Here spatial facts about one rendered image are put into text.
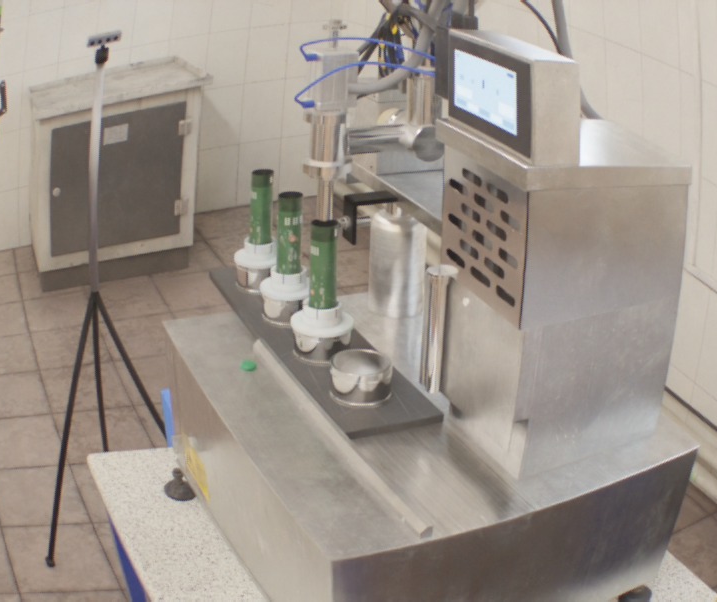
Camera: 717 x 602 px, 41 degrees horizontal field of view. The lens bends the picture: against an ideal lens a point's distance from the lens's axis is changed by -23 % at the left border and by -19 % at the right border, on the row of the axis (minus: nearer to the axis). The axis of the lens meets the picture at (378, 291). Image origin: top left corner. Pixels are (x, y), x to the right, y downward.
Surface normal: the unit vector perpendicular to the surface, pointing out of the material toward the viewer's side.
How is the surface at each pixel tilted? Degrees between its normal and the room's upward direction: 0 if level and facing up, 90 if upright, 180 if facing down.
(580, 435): 90
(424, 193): 0
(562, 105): 90
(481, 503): 0
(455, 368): 90
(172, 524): 0
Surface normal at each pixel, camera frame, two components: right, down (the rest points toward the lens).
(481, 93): -0.91, 0.13
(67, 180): 0.42, 0.36
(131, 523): 0.04, -0.92
